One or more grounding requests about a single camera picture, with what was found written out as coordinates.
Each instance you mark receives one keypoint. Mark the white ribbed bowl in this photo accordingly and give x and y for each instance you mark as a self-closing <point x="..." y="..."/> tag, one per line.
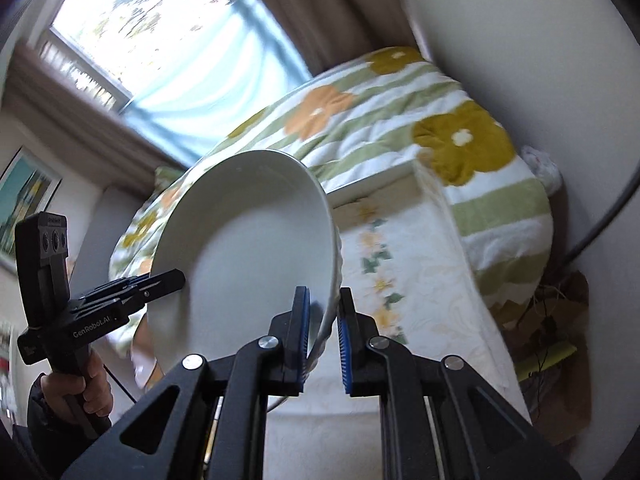
<point x="240" y="240"/>

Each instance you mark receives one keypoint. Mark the framed wall picture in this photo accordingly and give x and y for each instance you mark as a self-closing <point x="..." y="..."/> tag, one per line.
<point x="25" y="205"/>

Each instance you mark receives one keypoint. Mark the white plastic bag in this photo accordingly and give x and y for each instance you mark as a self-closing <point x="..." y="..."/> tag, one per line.
<point x="542" y="167"/>

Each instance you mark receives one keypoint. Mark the brown paper bag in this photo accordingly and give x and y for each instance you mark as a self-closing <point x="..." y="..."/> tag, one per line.
<point x="565" y="400"/>

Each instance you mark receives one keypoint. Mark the table with floral tablecloth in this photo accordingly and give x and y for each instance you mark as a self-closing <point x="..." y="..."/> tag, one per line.
<point x="425" y="285"/>

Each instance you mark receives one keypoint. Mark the green paper slip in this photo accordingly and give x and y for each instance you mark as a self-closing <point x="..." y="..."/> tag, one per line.
<point x="545" y="360"/>

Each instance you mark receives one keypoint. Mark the light blue curtain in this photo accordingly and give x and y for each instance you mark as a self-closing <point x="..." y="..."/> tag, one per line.
<point x="225" y="85"/>

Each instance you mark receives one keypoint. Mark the grey padded headboard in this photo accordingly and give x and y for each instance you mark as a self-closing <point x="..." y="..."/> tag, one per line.
<point x="112" y="220"/>

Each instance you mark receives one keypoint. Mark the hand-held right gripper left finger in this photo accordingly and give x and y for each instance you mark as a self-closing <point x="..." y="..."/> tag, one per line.
<point x="301" y="340"/>

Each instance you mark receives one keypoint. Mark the person's left hand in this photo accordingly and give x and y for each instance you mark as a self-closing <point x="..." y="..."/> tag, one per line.
<point x="100" y="382"/>

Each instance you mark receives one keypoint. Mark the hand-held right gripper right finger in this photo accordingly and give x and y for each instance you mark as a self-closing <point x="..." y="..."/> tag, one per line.
<point x="344" y="355"/>

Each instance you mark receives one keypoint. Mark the brown pleated curtain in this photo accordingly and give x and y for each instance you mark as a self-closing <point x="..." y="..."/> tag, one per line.
<point x="90" y="110"/>
<point x="325" y="10"/>

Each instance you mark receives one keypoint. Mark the window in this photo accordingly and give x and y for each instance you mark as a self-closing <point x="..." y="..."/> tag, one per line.
<point x="150" y="10"/>

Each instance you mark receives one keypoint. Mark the green striped floral blanket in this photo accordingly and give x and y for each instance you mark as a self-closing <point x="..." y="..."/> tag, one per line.
<point x="380" y="105"/>

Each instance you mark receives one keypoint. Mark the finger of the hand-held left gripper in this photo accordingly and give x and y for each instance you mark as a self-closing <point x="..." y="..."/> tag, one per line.
<point x="150" y="285"/>

